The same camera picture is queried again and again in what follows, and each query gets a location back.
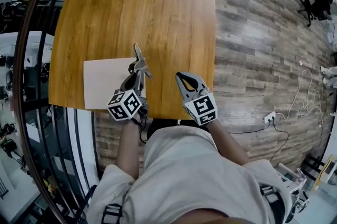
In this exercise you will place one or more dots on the railing with brown handrail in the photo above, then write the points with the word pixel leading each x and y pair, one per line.
pixel 18 67

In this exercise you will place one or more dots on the white power strip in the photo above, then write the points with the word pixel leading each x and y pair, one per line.
pixel 269 117

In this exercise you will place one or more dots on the pale pink paper stack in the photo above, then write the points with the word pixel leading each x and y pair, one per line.
pixel 105 80

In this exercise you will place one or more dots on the white wooden rack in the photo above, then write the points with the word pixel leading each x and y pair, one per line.
pixel 292 176

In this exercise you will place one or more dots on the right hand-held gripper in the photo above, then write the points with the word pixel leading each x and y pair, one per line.
pixel 202 109

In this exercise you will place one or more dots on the person's right forearm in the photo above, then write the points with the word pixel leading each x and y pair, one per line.
pixel 226 141

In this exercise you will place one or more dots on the black seat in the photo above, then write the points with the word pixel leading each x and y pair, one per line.
pixel 163 126

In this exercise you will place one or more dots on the person's grey shirt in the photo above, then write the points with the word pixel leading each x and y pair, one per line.
pixel 189 173

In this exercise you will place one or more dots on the person's head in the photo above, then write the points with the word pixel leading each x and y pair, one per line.
pixel 218 217

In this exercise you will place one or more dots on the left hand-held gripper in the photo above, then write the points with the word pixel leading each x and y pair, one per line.
pixel 123 105

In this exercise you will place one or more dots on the person's left forearm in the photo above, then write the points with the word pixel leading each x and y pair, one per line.
pixel 129 146

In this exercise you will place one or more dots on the black office chair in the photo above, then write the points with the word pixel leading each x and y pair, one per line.
pixel 316 1

